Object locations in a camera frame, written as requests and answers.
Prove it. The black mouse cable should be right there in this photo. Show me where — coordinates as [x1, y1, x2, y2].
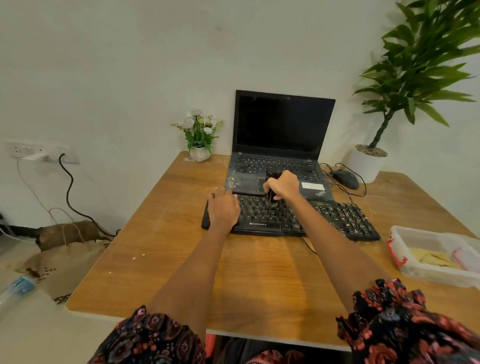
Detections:
[319, 163, 368, 198]

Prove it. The clear plastic container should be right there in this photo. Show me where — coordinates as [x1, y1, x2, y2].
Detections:
[386, 225, 480, 290]

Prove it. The tall green leafy plant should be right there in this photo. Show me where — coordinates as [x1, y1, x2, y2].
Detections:
[352, 0, 480, 151]

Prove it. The black laptop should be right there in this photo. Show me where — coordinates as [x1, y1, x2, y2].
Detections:
[224, 89, 337, 203]

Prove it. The brown paper bag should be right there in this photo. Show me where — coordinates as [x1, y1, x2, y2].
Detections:
[16, 221, 114, 301]

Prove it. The small white flower pot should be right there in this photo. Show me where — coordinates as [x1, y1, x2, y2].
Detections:
[189, 145, 212, 163]

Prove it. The large white plant pot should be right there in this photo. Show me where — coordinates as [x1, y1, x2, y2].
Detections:
[344, 144, 389, 185]

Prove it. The yellow cloth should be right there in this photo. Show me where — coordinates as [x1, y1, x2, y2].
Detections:
[408, 247, 463, 270]

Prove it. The white charger plug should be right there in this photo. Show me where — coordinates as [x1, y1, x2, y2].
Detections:
[22, 149, 50, 162]

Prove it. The dark floral sleeve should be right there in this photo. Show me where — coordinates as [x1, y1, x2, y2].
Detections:
[335, 278, 480, 364]
[88, 305, 207, 364]

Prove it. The black computer mouse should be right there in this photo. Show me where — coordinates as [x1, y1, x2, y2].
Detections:
[331, 169, 360, 190]

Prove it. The black computer keyboard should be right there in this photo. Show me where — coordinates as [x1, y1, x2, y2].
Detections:
[201, 193, 382, 242]

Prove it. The person's left forearm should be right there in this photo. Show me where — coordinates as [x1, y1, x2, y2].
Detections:
[148, 223, 237, 342]

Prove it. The thin white cable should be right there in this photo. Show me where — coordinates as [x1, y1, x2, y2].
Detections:
[16, 159, 88, 245]

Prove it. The clear plastic bottle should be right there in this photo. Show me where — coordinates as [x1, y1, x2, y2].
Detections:
[0, 276, 37, 313]

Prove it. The black power cable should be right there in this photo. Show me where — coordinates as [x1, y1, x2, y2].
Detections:
[58, 152, 118, 239]

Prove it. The person's right forearm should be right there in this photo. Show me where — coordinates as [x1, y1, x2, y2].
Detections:
[287, 196, 392, 314]

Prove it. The person's left hand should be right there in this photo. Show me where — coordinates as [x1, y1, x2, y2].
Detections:
[207, 188, 241, 232]

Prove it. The black cleaning brush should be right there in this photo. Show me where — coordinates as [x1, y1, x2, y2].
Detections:
[265, 168, 282, 205]

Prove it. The person's right hand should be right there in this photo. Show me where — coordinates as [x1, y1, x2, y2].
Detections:
[263, 170, 304, 203]

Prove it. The pink sponge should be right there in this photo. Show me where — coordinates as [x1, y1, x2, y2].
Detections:
[451, 247, 480, 274]

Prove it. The small white flower plant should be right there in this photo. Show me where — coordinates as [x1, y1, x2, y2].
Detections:
[171, 109, 225, 154]

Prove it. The white wall socket strip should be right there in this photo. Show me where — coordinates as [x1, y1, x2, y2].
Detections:
[7, 141, 81, 165]

